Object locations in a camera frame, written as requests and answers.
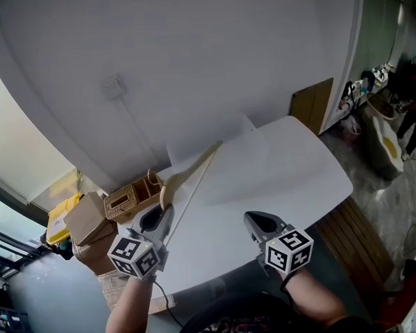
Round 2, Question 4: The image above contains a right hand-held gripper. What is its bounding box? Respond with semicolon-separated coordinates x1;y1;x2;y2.
243;208;316;277

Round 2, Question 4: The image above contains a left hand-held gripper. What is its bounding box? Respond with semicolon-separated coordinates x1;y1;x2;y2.
104;204;180;282

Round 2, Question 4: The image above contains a wooden clothes hanger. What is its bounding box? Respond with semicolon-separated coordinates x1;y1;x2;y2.
145;139;229;248

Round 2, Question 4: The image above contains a clear plastic storage bin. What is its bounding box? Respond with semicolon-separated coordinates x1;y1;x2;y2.
165;112;272;209

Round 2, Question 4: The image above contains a person's left forearm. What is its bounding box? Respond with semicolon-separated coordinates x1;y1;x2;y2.
101;275;158;333

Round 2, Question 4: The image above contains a person's right forearm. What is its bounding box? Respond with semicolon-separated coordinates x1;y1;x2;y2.
281;264;349;333

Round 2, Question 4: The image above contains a woven rattan organizer box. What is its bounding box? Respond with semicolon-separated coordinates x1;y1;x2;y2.
102;170;166;225

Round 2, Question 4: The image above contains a large plain cardboard box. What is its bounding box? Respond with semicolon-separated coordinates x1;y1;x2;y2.
70;232;120;277

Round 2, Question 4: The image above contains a small plain cardboard box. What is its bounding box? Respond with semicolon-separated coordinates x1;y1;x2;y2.
62;190;117;247

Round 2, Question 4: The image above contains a dark shelf organizer with items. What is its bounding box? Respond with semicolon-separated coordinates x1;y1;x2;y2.
0;303;30;333

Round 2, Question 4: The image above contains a brown wooden slatted panel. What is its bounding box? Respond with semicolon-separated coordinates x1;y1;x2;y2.
313;194;396;296

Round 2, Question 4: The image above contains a yellow plastic bin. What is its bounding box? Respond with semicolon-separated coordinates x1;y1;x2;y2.
43;193;84;247

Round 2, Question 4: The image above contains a person's black printed shirt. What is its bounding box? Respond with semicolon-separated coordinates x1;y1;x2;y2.
171;285;374;333

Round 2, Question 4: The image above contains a brown cardboard sheet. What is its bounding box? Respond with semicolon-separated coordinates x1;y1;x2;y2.
289;78;337;138

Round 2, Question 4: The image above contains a pale plastic bag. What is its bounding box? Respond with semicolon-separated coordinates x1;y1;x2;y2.
340;114;362;137

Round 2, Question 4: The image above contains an egg-shaped plush rug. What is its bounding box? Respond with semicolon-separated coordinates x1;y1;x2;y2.
370;113;406;175

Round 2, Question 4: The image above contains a tan round basket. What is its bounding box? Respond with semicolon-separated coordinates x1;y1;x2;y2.
365;91;396;122

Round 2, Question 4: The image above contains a white roller blind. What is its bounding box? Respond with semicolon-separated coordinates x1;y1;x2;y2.
0;37;78;205

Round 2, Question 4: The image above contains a clutter of assorted items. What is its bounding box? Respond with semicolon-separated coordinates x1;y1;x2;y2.
336;61;400;111

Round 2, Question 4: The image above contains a white flat board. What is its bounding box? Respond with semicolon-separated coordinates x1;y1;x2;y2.
398;286;416;333

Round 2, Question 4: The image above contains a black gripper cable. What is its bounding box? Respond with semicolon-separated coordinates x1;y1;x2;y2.
153;278;185;332

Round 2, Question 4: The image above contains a white cable conduit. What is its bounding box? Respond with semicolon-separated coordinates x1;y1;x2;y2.
122;95;159;173

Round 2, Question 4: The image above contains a white wall socket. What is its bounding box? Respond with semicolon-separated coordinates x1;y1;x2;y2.
100;73;126;101

